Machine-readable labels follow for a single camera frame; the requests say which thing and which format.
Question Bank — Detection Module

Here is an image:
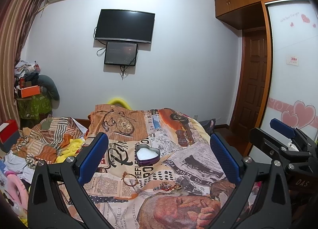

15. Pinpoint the brown wooden door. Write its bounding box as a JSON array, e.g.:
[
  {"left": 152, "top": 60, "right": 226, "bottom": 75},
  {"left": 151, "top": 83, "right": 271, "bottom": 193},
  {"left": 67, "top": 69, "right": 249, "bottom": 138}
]
[{"left": 230, "top": 27, "right": 273, "bottom": 157}]

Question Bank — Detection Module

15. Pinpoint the green patterned bag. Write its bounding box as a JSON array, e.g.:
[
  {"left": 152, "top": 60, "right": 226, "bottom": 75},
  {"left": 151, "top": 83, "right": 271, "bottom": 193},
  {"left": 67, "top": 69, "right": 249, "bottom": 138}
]
[{"left": 17, "top": 94, "right": 52, "bottom": 120}]

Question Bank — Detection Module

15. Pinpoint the striped red curtain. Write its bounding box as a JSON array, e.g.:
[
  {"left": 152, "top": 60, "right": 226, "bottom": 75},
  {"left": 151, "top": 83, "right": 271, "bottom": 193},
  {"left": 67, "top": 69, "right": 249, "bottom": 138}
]
[{"left": 1, "top": 0, "right": 44, "bottom": 124}]

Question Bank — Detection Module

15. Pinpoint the yellow cloth strip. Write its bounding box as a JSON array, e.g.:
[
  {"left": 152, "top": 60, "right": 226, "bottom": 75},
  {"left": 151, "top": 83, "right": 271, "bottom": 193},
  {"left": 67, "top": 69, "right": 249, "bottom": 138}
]
[{"left": 55, "top": 139, "right": 85, "bottom": 163}]

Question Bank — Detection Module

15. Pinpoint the orange box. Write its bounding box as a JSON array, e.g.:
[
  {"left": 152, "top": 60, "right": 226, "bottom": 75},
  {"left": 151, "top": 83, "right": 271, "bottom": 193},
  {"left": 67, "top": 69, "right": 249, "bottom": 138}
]
[{"left": 20, "top": 85, "right": 40, "bottom": 98}]

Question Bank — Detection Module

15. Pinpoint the pink plush slipper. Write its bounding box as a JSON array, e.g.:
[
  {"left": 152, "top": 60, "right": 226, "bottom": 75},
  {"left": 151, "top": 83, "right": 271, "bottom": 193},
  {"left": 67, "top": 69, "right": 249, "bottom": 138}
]
[{"left": 6, "top": 173, "right": 29, "bottom": 210}]

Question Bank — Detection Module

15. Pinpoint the white sliding wardrobe door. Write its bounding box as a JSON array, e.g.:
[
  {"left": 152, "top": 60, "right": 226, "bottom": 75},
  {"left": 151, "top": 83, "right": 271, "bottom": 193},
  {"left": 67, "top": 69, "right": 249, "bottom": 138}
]
[{"left": 248, "top": 0, "right": 318, "bottom": 165}]

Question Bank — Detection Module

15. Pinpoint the small black wall monitor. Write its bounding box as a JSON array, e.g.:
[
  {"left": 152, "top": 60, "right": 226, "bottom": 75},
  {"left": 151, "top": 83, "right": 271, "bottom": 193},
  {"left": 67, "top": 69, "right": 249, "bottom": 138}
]
[{"left": 104, "top": 42, "right": 138, "bottom": 66}]

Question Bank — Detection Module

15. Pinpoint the yellow headboard cushion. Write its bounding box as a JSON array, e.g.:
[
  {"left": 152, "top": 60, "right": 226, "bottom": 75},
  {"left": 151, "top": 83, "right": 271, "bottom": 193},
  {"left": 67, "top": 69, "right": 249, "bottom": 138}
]
[{"left": 107, "top": 98, "right": 132, "bottom": 110}]

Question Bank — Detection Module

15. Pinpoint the red and white box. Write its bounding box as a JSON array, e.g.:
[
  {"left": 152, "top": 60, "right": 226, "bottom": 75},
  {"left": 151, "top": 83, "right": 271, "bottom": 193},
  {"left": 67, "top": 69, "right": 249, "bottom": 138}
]
[{"left": 0, "top": 119, "right": 20, "bottom": 153}]

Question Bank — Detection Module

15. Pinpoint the newspaper print bed quilt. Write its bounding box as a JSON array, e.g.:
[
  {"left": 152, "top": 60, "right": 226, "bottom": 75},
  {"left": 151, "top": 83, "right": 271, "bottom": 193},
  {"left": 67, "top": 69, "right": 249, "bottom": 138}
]
[{"left": 1, "top": 104, "right": 236, "bottom": 228}]

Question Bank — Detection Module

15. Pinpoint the heart-shaped purple tin box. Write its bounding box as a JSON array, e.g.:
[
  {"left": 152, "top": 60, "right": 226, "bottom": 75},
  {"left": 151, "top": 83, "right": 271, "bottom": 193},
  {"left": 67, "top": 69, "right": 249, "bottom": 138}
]
[{"left": 135, "top": 144, "right": 161, "bottom": 167}]

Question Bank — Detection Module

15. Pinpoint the black wall television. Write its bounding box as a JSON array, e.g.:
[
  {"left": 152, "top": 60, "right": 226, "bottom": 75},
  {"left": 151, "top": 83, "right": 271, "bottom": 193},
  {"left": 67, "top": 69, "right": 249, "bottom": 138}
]
[{"left": 94, "top": 9, "right": 155, "bottom": 43}]

